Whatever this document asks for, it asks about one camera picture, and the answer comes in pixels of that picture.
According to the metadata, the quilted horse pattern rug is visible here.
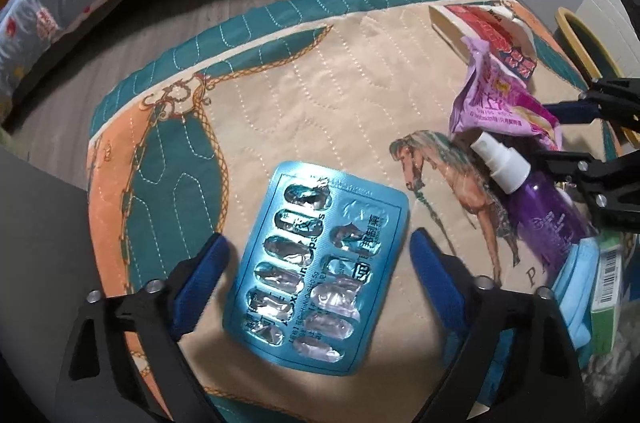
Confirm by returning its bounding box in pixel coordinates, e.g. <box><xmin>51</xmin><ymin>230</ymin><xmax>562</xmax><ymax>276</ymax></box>
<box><xmin>86</xmin><ymin>0</ymin><xmax>622</xmax><ymax>423</ymax></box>

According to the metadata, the pink purple snack wrapper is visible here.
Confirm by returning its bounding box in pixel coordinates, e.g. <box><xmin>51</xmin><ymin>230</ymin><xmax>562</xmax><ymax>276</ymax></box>
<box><xmin>449</xmin><ymin>36</ymin><xmax>563</xmax><ymax>151</ymax></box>

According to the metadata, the purple spray bottle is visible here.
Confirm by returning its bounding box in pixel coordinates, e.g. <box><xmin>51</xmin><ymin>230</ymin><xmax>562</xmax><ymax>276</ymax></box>
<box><xmin>471</xmin><ymin>132</ymin><xmax>591</xmax><ymax>280</ymax></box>

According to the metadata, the green white medicine box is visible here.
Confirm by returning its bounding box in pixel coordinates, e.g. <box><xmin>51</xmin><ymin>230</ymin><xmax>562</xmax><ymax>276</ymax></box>
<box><xmin>590</xmin><ymin>231</ymin><xmax>624</xmax><ymax>356</ymax></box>

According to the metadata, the blue pill blister pack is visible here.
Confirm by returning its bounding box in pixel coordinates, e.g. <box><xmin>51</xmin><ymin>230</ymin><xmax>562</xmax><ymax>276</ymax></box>
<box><xmin>224</xmin><ymin>161</ymin><xmax>409</xmax><ymax>377</ymax></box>

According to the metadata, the red white torn box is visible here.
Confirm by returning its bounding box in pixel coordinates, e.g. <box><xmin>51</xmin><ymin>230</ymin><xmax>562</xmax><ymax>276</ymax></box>
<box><xmin>428</xmin><ymin>4</ymin><xmax>538</xmax><ymax>83</ymax></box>

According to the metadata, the white fluffy rug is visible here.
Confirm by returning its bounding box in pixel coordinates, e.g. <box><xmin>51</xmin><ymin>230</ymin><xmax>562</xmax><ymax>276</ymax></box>
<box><xmin>582</xmin><ymin>320</ymin><xmax>639</xmax><ymax>407</ymax></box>

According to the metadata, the yellow rim teal trash bin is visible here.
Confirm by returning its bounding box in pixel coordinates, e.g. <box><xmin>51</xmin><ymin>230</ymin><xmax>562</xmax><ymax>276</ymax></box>
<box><xmin>555</xmin><ymin>7</ymin><xmax>639</xmax><ymax>149</ymax></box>

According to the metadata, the light blue face mask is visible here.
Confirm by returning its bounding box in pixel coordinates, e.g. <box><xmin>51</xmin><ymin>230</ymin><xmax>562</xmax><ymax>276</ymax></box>
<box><xmin>552</xmin><ymin>237</ymin><xmax>600</xmax><ymax>370</ymax></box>

